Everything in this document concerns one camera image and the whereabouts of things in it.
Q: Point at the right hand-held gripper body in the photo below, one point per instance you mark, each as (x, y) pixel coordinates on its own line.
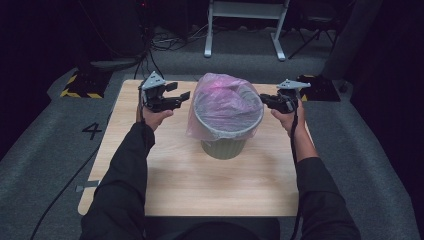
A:
(287, 100)

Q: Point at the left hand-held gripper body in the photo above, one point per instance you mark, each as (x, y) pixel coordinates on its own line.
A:
(154, 98)

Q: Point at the pink plastic bag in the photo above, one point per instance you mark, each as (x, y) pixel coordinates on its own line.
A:
(226, 100)

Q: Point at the green waste bin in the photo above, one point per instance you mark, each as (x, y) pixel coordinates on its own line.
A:
(223, 150)

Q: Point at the person's left hand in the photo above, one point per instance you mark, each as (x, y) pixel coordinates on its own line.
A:
(151, 119)

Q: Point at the person's right hand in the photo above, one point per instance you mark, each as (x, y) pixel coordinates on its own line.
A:
(295, 121)

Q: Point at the black yellow striped base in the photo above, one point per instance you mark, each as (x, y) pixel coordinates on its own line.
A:
(85, 86)
(321, 91)

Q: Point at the dark equipment stand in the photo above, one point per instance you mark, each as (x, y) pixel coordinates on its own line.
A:
(113, 63)

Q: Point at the black tripod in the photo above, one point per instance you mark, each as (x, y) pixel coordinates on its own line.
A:
(306, 41)

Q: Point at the grey curtain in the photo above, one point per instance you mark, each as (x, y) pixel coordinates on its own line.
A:
(350, 40)

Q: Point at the white metal stand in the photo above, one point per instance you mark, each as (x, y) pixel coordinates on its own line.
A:
(246, 10)

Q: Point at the grey tape strip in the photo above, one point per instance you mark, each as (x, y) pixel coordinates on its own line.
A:
(87, 185)

